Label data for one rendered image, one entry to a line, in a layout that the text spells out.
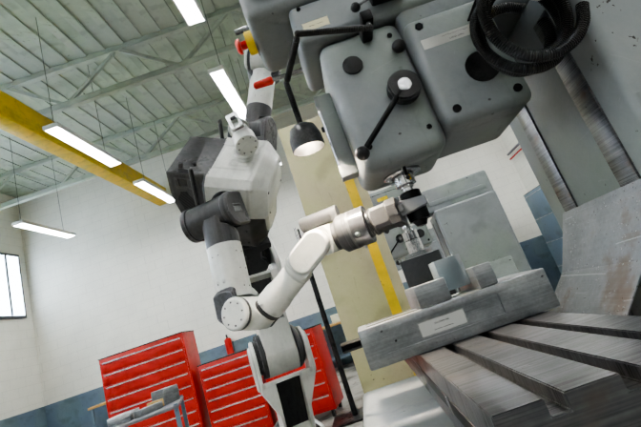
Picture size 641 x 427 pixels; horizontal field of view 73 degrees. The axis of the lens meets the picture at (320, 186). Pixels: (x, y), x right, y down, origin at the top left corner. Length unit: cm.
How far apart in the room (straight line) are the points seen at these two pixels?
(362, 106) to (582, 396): 68
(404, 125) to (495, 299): 38
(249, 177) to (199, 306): 939
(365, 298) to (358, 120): 185
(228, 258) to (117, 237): 1051
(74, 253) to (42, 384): 293
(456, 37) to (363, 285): 190
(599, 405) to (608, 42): 68
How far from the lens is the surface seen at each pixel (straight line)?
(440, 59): 99
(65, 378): 1205
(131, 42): 816
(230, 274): 112
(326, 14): 104
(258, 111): 154
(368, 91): 96
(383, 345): 82
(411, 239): 135
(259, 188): 127
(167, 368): 605
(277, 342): 151
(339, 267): 269
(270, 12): 107
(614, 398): 44
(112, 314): 1147
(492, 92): 97
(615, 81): 95
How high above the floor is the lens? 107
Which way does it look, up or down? 16 degrees up
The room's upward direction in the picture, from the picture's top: 19 degrees counter-clockwise
